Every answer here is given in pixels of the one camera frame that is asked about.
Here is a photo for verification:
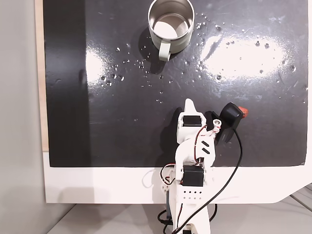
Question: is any black oval camera box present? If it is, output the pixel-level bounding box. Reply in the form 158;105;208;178
204;102;245;146

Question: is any red white black servo cable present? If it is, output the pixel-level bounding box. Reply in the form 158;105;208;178
159;163;177;186
193;124;215;167

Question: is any black camera cable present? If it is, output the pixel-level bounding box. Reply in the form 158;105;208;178
157;128;243;234

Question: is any pale green metal mug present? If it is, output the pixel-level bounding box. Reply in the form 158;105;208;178
148;0;195;61

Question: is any black glossy mat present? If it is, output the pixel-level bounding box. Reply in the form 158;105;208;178
42;0;309;169

